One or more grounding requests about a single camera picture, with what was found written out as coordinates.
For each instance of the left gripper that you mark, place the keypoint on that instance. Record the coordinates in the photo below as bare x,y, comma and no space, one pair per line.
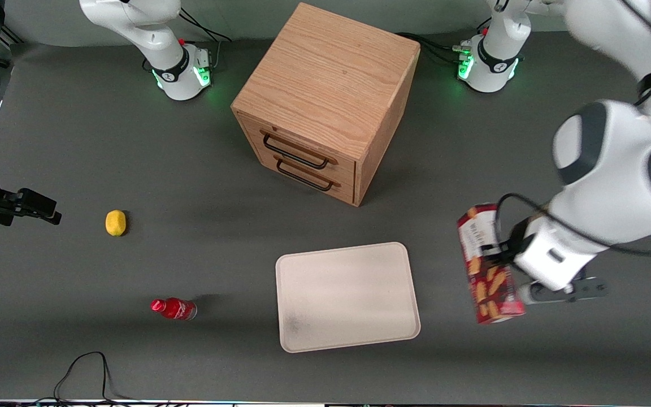
507,247

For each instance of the red cookie box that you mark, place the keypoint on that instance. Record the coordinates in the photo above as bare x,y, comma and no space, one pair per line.
492,288

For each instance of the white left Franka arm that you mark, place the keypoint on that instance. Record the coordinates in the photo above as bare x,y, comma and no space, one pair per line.
613,169

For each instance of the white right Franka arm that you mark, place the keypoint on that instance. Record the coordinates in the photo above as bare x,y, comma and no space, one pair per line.
167,56

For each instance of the cream rectangular tray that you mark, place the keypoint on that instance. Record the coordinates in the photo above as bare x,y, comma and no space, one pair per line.
345,297

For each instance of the yellow lemon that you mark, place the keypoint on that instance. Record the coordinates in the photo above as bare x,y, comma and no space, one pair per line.
115,223

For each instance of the red soda bottle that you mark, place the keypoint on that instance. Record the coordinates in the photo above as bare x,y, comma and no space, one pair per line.
176,308

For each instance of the wooden two-drawer cabinet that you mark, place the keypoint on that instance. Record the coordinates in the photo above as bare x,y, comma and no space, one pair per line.
325,73

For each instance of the aluminium frame rail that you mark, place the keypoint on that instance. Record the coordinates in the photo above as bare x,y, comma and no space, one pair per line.
12,37

